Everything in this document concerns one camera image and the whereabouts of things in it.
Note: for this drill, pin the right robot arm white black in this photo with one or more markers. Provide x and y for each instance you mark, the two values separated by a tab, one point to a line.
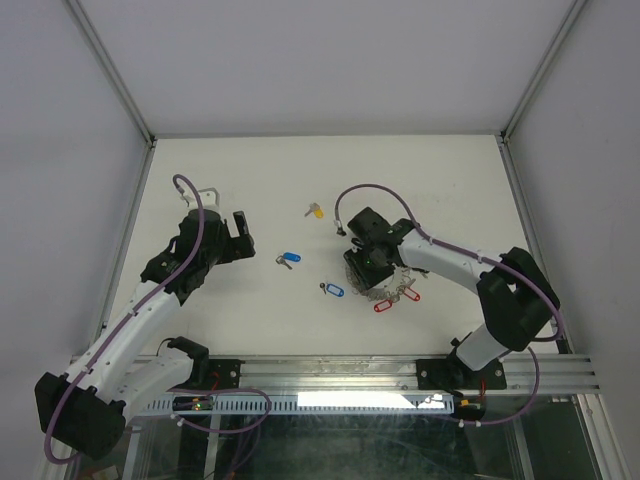
516	299

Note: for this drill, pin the key with yellow tag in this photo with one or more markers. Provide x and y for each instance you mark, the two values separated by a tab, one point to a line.
315	210

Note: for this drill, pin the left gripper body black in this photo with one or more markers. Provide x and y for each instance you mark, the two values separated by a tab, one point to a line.
227	248

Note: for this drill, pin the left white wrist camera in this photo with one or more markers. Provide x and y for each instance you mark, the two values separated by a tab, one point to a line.
209	198

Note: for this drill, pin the metal disc with keyrings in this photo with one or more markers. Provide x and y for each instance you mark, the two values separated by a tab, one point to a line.
391	288

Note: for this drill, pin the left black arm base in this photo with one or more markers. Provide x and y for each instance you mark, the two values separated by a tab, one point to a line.
210	370

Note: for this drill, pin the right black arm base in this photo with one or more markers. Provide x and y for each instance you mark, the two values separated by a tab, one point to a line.
449	374

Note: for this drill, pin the aluminium rail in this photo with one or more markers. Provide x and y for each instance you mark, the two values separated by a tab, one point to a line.
516	374

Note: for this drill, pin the red outline key tag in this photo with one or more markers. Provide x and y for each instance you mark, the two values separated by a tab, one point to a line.
383	306

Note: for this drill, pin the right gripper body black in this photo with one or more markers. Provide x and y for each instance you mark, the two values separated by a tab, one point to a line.
366	266

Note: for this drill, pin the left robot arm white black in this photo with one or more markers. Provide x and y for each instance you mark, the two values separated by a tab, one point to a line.
89	405

